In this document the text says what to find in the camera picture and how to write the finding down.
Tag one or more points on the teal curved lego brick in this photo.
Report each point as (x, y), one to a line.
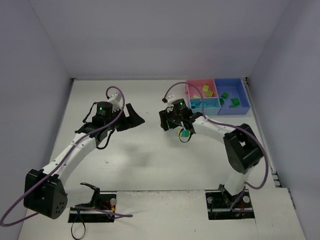
(202, 105)

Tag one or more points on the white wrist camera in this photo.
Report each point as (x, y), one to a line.
(115, 100)
(169, 99)

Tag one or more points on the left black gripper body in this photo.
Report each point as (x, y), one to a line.
(123, 120)

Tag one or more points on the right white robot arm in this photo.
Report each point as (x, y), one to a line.
(243, 153)

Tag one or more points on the periwinkle blue container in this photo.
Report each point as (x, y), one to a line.
(235, 89)

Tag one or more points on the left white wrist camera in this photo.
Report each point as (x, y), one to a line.
(115, 100)

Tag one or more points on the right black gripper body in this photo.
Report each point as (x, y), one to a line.
(169, 122)

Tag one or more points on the dark green small lego brick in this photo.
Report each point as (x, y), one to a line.
(235, 101)

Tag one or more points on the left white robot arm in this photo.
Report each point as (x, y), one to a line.
(45, 189)

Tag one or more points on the pink container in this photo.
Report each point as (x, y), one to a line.
(198, 83)

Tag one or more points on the three-colour lego stack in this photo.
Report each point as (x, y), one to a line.
(183, 133)

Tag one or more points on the light blue container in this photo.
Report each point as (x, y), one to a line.
(211, 105)

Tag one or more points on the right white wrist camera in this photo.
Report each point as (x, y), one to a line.
(169, 99)

